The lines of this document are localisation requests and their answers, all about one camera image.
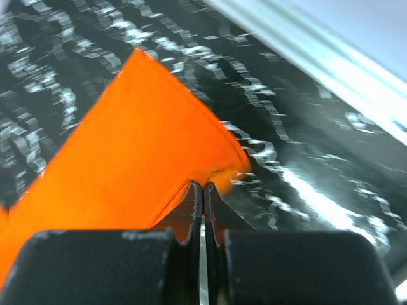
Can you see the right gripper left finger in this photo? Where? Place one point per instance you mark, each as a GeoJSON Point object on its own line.
{"type": "Point", "coordinates": [181, 285]}

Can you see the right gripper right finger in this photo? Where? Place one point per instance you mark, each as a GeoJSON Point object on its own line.
{"type": "Point", "coordinates": [219, 218]}

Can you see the orange t shirt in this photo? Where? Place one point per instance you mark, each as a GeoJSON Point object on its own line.
{"type": "Point", "coordinates": [129, 162]}

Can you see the aluminium frame rail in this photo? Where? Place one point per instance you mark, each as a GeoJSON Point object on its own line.
{"type": "Point", "coordinates": [342, 68]}

